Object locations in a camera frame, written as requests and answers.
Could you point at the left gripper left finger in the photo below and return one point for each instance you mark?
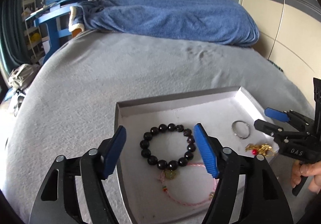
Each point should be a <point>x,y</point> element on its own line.
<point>110,151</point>

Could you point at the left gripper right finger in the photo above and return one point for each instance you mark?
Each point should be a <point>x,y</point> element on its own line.
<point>207,154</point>

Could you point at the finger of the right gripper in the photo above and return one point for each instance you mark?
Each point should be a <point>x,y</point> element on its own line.
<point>267,128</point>
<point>281,116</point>

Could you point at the red gold earrings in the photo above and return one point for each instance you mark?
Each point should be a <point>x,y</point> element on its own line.
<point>263,149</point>

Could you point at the silver bangle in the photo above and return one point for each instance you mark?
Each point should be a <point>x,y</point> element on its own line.
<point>241,129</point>

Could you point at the right hand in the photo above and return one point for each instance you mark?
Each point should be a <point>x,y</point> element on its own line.
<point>306,170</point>

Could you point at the grey cardboard tray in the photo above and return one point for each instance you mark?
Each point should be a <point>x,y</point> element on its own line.
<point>161,174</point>

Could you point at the grey bed cover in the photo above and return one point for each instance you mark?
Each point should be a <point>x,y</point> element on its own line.
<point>70,105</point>

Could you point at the cream wardrobe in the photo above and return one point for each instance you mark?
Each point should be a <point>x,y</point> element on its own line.
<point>289,37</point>

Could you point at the grey bag on floor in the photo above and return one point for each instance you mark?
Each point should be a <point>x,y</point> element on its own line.
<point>21,77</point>

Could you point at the blue blanket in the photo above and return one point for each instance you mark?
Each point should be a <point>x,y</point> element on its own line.
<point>223,22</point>

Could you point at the green curtain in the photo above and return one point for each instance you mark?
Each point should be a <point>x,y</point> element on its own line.
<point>13,47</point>

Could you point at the white shelf rack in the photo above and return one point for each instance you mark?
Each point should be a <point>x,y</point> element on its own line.
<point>32,33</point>

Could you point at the blue desk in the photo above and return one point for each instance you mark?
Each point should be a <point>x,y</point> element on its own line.
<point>48,15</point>

